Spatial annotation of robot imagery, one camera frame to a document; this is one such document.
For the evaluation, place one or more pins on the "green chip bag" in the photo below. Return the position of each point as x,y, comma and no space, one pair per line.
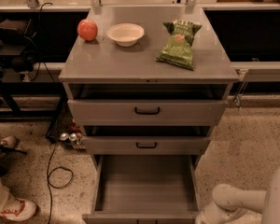
178,49

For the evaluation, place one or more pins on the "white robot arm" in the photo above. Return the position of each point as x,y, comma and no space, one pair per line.
230,203

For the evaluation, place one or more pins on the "grey drawer cabinet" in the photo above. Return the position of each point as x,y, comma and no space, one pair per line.
103,61

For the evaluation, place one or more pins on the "white orange right sneaker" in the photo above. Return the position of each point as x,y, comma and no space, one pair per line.
18,210

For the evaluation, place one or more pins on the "white bowl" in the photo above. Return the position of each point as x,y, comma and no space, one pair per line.
125,34

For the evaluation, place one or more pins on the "white orange left sneaker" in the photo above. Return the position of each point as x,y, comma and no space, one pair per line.
9,142

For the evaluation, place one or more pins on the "white orange sneaker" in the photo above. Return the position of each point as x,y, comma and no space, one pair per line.
9,142
18,210

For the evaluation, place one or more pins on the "grey top drawer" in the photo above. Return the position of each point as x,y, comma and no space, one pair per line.
152,105

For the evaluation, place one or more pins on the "grey drawer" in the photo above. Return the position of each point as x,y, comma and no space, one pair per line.
152,105
144,189
146,140

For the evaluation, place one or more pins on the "black wire basket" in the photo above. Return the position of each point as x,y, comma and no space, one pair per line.
65,123

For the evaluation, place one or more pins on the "red apple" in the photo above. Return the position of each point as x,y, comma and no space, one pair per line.
87,30

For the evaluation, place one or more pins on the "grey bottom drawer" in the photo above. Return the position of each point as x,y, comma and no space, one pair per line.
144,189

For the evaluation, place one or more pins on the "grey middle drawer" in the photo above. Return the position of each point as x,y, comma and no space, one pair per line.
146,140

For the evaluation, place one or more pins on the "black equipment stand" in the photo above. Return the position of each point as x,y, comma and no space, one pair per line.
33,46

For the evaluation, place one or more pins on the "silver can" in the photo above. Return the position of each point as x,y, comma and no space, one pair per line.
64,136
73,137

